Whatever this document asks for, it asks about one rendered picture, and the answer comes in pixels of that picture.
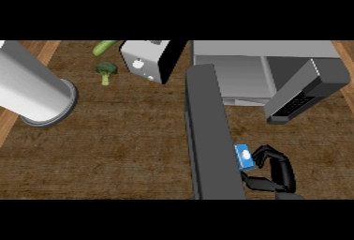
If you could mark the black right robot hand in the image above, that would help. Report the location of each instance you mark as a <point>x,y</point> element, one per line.
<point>282,170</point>

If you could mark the blue milk carton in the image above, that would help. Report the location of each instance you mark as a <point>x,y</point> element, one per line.
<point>245,157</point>

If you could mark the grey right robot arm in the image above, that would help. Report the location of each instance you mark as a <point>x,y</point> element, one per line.
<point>288,196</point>

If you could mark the grey microwave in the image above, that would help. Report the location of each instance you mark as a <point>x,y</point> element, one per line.
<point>296,90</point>

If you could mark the pale grey toaster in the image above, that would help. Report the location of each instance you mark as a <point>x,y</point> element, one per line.
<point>141,59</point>

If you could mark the green broccoli floret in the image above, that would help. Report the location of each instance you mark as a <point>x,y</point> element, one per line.
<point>107,69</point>

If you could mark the green cucumber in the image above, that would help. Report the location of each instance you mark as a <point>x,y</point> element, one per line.
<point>104,48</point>

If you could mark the large pale grey cylinder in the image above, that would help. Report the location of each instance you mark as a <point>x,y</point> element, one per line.
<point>33,87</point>

